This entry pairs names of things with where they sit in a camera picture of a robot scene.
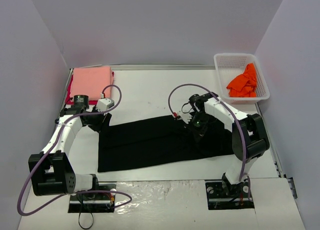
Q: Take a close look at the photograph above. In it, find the black t-shirt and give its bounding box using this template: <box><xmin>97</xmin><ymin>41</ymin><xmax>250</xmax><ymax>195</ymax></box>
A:
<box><xmin>97</xmin><ymin>113</ymin><xmax>233</xmax><ymax>173</ymax></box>

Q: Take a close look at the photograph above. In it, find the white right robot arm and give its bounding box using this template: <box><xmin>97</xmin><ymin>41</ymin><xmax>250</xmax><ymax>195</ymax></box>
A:
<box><xmin>178</xmin><ymin>92</ymin><xmax>270</xmax><ymax>197</ymax></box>

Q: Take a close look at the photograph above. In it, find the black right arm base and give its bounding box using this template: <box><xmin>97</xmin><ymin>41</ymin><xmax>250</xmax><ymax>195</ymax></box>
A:
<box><xmin>205</xmin><ymin>180</ymin><xmax>255</xmax><ymax>211</ymax></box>

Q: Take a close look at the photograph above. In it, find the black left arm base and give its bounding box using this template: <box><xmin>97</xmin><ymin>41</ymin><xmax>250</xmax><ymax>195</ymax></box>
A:
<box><xmin>67</xmin><ymin>193</ymin><xmax>115</xmax><ymax>214</ymax></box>

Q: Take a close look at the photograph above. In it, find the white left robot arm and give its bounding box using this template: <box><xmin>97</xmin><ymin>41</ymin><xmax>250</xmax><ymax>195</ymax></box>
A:
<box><xmin>28</xmin><ymin>95</ymin><xmax>115</xmax><ymax>199</ymax></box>

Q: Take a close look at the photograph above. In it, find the folded red t-shirt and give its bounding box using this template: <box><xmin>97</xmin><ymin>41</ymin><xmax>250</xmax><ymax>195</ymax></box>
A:
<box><xmin>64</xmin><ymin>69</ymin><xmax>116</xmax><ymax>107</ymax></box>

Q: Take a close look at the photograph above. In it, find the folded pink t-shirt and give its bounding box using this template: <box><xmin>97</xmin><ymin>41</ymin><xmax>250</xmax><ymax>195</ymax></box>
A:
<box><xmin>69</xmin><ymin>66</ymin><xmax>113</xmax><ymax>103</ymax></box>

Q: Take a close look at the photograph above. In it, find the orange t-shirt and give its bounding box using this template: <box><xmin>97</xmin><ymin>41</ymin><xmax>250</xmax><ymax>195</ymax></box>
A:
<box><xmin>226</xmin><ymin>63</ymin><xmax>257</xmax><ymax>98</ymax></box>

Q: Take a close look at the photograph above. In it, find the white plastic basket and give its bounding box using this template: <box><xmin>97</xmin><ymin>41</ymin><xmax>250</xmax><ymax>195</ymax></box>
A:
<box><xmin>214</xmin><ymin>53</ymin><xmax>270</xmax><ymax>104</ymax></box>

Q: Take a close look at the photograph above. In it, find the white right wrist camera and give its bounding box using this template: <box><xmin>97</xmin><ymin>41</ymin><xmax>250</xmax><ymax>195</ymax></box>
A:
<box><xmin>172</xmin><ymin>110</ymin><xmax>195</xmax><ymax>124</ymax></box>

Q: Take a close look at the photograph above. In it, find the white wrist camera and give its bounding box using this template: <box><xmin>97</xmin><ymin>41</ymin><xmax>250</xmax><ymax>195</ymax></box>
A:
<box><xmin>95</xmin><ymin>93</ymin><xmax>115</xmax><ymax>112</ymax></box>
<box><xmin>172</xmin><ymin>110</ymin><xmax>195</xmax><ymax>124</ymax></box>

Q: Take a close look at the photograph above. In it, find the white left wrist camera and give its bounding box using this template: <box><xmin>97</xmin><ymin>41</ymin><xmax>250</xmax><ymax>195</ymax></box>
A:
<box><xmin>95</xmin><ymin>93</ymin><xmax>115</xmax><ymax>112</ymax></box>

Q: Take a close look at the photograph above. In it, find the thin black cable loop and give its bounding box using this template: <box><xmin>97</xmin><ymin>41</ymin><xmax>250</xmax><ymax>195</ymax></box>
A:
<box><xmin>77</xmin><ymin>204</ymin><xmax>95</xmax><ymax>230</ymax></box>

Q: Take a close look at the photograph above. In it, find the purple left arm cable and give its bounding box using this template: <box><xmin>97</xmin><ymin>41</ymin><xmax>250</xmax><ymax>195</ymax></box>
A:
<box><xmin>16</xmin><ymin>84</ymin><xmax>133</xmax><ymax>216</ymax></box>

